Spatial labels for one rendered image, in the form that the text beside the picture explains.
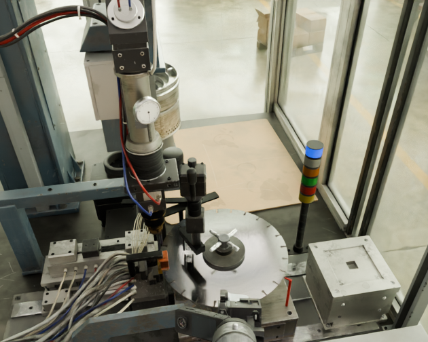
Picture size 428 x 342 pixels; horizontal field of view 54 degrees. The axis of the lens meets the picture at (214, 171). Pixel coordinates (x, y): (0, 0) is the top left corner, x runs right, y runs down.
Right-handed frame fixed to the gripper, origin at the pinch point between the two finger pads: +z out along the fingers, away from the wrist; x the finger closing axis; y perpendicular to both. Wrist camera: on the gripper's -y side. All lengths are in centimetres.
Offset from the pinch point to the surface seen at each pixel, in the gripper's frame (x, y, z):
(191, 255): 5.1, -8.2, 16.9
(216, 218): 13.0, -2.2, 28.3
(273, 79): 66, 22, 110
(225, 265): 3.7, 0.5, 13.1
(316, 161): 29.8, 23.9, 22.2
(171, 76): 60, -21, 73
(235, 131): 41, 4, 102
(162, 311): -2.3, -12.7, -1.9
